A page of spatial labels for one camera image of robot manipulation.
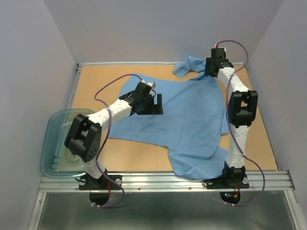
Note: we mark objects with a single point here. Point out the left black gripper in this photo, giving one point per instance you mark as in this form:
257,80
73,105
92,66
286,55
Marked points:
154,109

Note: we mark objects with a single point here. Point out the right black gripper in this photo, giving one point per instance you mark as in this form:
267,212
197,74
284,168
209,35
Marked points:
207,71

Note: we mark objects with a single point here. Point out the light blue long sleeve shirt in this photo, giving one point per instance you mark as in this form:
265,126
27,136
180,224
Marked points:
190,127

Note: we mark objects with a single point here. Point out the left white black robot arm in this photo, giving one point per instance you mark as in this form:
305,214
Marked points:
83,139

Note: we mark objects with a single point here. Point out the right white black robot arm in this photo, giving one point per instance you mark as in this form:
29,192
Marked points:
241,107

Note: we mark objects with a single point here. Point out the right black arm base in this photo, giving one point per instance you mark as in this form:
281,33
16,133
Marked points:
227,183

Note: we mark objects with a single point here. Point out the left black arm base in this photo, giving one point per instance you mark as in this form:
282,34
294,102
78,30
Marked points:
87,183

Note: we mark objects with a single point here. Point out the clear blue plastic bin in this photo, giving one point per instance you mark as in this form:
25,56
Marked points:
57,162

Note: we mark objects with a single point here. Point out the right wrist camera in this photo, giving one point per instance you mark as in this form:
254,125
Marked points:
219,47

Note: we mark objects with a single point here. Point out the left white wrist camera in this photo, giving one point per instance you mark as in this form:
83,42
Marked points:
151,84

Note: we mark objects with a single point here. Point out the aluminium front rail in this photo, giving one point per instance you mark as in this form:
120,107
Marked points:
133,182

